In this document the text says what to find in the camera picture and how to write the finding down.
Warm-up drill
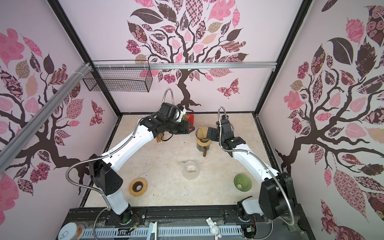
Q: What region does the coffee filter paper box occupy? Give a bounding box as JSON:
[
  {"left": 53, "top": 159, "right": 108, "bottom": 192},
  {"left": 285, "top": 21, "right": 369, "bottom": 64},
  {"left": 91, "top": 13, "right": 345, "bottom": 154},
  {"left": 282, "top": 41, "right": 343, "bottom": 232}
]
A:
[{"left": 156, "top": 133, "right": 164, "bottom": 144}]

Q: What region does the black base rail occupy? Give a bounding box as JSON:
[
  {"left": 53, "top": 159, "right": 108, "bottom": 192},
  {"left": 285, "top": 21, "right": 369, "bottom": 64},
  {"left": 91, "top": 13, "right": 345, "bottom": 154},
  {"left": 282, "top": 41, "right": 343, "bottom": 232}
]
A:
[{"left": 61, "top": 203, "right": 310, "bottom": 232}]

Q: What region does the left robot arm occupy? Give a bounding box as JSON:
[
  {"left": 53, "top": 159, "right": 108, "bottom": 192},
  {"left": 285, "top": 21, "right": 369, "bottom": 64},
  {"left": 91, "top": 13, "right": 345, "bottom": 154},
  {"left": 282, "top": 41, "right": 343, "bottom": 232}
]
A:
[{"left": 89, "top": 103, "right": 195, "bottom": 216}]

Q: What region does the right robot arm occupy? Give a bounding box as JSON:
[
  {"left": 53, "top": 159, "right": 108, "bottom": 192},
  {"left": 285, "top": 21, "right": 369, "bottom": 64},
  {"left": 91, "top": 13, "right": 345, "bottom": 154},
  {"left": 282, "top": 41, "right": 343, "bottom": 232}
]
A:
[{"left": 208, "top": 114, "right": 297, "bottom": 226}]

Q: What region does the brown paper coffee filter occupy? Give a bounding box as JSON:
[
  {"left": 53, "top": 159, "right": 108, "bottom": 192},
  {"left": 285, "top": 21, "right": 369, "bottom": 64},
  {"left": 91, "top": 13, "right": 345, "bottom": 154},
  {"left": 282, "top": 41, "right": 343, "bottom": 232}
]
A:
[{"left": 195, "top": 126, "right": 210, "bottom": 142}]

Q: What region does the white cable duct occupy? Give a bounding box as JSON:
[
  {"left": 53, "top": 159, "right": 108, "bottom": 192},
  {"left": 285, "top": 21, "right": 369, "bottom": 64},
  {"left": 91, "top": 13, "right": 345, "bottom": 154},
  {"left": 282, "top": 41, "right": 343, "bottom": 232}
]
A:
[{"left": 96, "top": 226, "right": 243, "bottom": 240}]

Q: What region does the aluminium bar left wall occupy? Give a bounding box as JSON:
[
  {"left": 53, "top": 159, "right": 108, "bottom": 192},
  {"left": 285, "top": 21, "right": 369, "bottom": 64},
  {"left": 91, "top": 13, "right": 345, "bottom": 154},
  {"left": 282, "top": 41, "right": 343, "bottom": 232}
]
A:
[{"left": 1, "top": 63, "right": 91, "bottom": 173}]

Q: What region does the green glass dripper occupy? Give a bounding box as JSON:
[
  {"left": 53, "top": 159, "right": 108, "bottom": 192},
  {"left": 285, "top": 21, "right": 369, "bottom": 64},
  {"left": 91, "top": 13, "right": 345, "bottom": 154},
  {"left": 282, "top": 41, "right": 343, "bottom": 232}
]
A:
[{"left": 234, "top": 174, "right": 253, "bottom": 192}]

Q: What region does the grey glass pitcher wooden handle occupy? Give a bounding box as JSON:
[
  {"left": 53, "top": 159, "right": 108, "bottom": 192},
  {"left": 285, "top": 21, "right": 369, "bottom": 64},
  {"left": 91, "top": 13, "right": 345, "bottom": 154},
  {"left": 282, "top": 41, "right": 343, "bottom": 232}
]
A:
[{"left": 197, "top": 145, "right": 210, "bottom": 158}]

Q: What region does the wooden dripper ring stand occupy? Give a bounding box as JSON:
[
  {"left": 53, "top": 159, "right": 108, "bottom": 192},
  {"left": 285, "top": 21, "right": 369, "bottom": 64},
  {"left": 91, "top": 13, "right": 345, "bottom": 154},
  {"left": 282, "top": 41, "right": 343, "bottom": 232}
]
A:
[{"left": 197, "top": 140, "right": 212, "bottom": 148}]

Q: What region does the white toy figure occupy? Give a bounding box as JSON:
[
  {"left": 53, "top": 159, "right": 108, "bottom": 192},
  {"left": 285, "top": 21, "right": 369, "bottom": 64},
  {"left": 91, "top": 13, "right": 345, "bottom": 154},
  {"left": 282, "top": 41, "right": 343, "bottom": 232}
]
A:
[{"left": 206, "top": 217, "right": 222, "bottom": 240}]

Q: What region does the frosted white glass pitcher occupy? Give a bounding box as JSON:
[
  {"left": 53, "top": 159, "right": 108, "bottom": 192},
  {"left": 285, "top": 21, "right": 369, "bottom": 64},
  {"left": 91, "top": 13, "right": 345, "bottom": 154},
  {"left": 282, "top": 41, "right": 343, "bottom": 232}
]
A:
[{"left": 182, "top": 161, "right": 200, "bottom": 181}]

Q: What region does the aluminium bar wall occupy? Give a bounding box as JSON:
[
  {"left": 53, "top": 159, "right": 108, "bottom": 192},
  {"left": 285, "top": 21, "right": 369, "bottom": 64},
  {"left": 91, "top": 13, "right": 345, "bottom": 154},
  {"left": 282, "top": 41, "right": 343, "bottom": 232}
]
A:
[
  {"left": 94, "top": 62, "right": 277, "bottom": 70},
  {"left": 1, "top": 63, "right": 91, "bottom": 173}
]

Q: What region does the black wire basket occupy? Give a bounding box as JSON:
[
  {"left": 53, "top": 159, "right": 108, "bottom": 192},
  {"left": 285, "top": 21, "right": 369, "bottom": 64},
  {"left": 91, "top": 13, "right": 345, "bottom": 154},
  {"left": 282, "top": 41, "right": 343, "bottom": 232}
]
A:
[{"left": 83, "top": 61, "right": 154, "bottom": 93}]

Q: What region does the aluminium bar back wall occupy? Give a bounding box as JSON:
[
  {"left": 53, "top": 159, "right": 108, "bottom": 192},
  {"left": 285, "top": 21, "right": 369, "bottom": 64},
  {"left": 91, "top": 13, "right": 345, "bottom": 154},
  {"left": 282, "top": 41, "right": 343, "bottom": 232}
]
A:
[{"left": 94, "top": 62, "right": 277, "bottom": 70}]

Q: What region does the red snack bag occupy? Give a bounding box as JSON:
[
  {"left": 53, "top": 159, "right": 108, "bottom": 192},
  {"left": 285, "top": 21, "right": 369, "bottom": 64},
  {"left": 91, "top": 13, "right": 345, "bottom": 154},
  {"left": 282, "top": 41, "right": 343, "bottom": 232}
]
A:
[{"left": 186, "top": 114, "right": 195, "bottom": 125}]

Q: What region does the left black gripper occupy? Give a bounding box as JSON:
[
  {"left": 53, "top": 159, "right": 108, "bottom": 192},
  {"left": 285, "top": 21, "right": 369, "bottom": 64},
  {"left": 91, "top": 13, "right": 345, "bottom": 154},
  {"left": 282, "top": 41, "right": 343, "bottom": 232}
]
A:
[{"left": 165, "top": 119, "right": 195, "bottom": 134}]

